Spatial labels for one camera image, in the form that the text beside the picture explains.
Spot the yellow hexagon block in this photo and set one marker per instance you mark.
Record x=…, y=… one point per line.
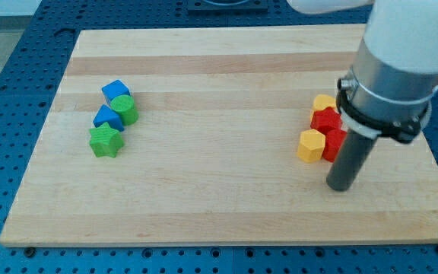
x=311, y=145

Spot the red circle block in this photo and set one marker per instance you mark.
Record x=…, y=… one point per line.
x=333, y=142

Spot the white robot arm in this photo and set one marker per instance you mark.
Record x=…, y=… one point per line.
x=388, y=89

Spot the wooden board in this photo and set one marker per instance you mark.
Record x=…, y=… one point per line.
x=212, y=159

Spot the green cylinder block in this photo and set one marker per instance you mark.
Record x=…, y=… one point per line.
x=124, y=106

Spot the red star block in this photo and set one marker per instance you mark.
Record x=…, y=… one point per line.
x=326, y=120

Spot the yellow heart block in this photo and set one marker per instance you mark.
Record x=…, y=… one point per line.
x=321, y=102

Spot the green star block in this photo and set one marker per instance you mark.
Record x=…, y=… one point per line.
x=105, y=141

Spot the blue cube block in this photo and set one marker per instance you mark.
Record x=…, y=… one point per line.
x=114, y=89

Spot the blue triangle block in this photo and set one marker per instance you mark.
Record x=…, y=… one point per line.
x=107, y=115

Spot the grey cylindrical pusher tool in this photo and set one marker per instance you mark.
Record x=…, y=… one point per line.
x=350, y=159

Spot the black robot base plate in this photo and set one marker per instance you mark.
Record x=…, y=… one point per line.
x=203, y=6

